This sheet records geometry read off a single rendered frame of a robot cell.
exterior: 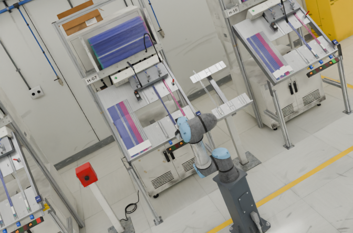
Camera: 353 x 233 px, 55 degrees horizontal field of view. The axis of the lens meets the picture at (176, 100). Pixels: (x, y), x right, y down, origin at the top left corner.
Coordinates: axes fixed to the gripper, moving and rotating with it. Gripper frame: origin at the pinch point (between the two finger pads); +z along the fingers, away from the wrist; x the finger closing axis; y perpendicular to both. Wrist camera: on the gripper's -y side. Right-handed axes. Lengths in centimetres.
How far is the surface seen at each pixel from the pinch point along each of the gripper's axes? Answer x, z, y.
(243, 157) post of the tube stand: 49, 62, 33
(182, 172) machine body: -10, 72, 15
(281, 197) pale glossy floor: 49, 28, 82
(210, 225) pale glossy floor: -13, 37, 72
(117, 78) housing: -25, 2, -72
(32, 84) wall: -116, 110, -178
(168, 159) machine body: -16, 57, 1
